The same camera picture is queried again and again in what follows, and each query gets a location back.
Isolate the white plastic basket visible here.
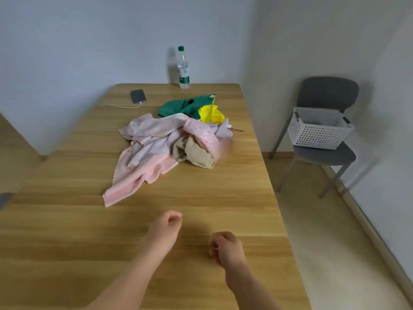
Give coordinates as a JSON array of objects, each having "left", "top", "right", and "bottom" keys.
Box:
[{"left": 287, "top": 107, "right": 355, "bottom": 151}]

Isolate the yellow cloth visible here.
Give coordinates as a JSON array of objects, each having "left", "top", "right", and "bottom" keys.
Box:
[{"left": 198, "top": 98, "right": 226, "bottom": 126}]

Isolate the grey smartphone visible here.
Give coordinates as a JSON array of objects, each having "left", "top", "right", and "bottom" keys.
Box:
[{"left": 130, "top": 89, "right": 147, "bottom": 105}]

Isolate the pale pink towel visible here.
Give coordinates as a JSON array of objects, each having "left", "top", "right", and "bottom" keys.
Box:
[{"left": 119, "top": 113, "right": 188, "bottom": 168}]

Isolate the person's left forearm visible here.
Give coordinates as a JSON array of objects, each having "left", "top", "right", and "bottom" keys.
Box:
[{"left": 87, "top": 245, "right": 168, "bottom": 310}]

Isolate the person's right hand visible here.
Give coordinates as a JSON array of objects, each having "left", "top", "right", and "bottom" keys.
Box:
[{"left": 209, "top": 231, "right": 247, "bottom": 272}]

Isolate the person's left hand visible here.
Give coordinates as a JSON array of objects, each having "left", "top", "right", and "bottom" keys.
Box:
[{"left": 142, "top": 210, "right": 183, "bottom": 255}]

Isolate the clear green-label water bottle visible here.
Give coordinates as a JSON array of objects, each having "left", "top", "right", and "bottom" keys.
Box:
[{"left": 176, "top": 45, "right": 191, "bottom": 90}]

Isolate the person's right forearm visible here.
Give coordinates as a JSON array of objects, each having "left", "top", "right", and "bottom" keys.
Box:
[{"left": 224, "top": 264, "right": 284, "bottom": 310}]

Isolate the green cloth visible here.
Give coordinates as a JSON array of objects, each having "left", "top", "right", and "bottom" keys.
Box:
[{"left": 157, "top": 94, "right": 217, "bottom": 121}]

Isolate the pink dotted cloth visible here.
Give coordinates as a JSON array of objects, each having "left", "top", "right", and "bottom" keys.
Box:
[{"left": 183, "top": 118, "right": 233, "bottom": 158}]

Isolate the wooden table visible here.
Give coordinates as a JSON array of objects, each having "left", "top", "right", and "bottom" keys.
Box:
[{"left": 0, "top": 83, "right": 312, "bottom": 310}]

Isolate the salmon pink scalloped towel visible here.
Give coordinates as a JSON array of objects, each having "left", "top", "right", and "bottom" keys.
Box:
[{"left": 102, "top": 146, "right": 180, "bottom": 208}]

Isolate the tan brown towel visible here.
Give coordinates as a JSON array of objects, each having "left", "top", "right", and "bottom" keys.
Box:
[{"left": 172, "top": 135, "right": 219, "bottom": 169}]

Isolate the lilac dotted white cloth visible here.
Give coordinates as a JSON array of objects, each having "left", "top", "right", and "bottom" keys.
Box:
[{"left": 213, "top": 118, "right": 234, "bottom": 139}]

